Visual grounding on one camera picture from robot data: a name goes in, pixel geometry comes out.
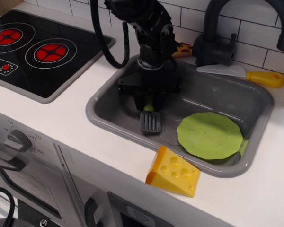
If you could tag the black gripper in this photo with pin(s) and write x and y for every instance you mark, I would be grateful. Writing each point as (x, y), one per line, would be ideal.
(158, 80)

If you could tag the green handled grey spatula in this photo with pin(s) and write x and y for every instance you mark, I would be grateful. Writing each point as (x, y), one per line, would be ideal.
(150, 119)

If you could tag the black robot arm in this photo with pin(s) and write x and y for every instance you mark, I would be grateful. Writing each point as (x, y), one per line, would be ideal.
(153, 28)

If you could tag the green plate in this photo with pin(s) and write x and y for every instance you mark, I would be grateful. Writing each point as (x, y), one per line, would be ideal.
(209, 136)

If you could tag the grey sink basin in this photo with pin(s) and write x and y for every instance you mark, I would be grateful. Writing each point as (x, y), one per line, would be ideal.
(247, 104)

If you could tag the toy pizza slice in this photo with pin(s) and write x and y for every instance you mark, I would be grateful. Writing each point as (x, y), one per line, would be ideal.
(183, 50)

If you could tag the yellow cheese wedge toy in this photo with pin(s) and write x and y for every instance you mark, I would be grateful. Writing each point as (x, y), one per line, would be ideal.
(172, 173)

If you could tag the black faucet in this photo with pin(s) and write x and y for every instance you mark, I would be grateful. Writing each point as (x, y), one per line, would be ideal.
(208, 47)

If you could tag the black toy stove top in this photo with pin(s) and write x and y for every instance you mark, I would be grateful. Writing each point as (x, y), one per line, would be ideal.
(40, 58)

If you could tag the grey oven knob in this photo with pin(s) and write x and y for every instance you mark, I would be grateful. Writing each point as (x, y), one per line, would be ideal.
(18, 141)

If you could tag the dark grey dishwasher handle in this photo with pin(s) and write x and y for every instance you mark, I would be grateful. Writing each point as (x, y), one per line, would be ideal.
(90, 208)

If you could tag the yellow handled toy knife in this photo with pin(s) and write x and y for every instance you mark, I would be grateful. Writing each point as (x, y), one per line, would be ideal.
(266, 78)

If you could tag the grey oven door handle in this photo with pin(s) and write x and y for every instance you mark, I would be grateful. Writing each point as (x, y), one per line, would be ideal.
(16, 163)

